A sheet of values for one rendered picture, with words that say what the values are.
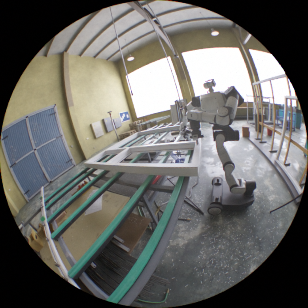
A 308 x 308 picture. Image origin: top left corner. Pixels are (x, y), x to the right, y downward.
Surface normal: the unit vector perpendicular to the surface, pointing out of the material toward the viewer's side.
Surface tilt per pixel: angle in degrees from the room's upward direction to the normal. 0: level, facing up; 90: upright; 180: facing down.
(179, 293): 0
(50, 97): 90
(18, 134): 90
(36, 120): 90
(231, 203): 0
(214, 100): 91
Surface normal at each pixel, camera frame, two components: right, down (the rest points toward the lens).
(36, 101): 0.87, -0.04
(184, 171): -0.42, 0.44
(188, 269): -0.25, -0.90
